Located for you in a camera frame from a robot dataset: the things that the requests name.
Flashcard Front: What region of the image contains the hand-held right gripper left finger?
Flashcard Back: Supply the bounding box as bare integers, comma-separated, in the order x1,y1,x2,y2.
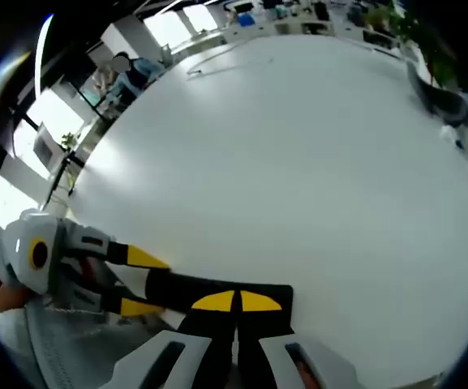
109,289,238,389

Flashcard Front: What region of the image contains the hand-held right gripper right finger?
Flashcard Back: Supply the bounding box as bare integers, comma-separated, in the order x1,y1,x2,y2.
237,290,359,389

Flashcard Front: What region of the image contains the black cloth strip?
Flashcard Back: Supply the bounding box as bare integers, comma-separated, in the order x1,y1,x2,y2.
144,269,295,337

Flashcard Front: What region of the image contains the person's left hand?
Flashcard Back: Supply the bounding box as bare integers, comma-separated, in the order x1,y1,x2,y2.
0,284,31,314

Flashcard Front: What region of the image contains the computer monitor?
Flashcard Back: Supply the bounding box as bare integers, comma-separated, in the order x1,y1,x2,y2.
32,124,63,164

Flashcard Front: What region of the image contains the small green plant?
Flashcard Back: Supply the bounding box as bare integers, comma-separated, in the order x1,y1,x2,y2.
61,132,81,153

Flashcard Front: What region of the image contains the crumpled white tissue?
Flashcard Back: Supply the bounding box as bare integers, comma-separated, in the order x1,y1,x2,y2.
440,124,468,149

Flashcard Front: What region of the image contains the black cable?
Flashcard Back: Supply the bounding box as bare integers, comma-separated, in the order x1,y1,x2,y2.
187,40,275,77

